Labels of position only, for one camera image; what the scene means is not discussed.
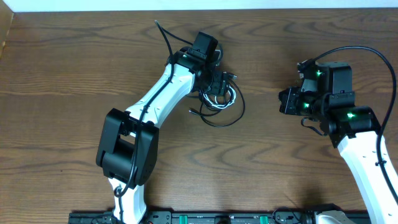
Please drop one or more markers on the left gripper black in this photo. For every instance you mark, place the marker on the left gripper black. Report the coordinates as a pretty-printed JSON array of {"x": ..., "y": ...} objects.
[{"x": 218, "y": 83}]

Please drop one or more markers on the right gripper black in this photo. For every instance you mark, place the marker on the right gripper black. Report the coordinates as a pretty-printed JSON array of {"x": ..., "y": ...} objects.
[{"x": 288, "y": 106}]

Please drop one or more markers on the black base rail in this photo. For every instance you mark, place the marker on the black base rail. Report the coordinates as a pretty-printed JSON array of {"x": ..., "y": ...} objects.
[{"x": 327, "y": 213}]

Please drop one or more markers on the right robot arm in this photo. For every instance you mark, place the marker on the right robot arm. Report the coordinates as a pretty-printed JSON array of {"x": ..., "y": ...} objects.
[{"x": 326, "y": 96}]

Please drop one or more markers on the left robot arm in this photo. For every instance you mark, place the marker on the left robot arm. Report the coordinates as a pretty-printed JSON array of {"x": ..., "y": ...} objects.
[{"x": 128, "y": 146}]

